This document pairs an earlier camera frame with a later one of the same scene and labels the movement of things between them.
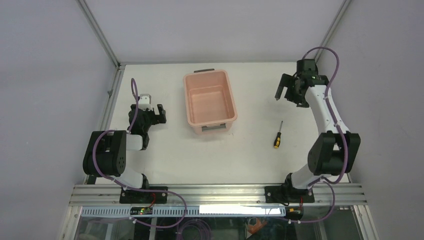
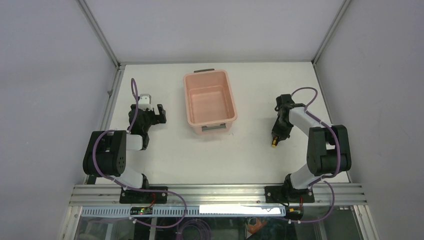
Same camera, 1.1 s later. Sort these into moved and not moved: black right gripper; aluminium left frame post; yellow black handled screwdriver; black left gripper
Moved: black right gripper
Not moved: aluminium left frame post; black left gripper; yellow black handled screwdriver
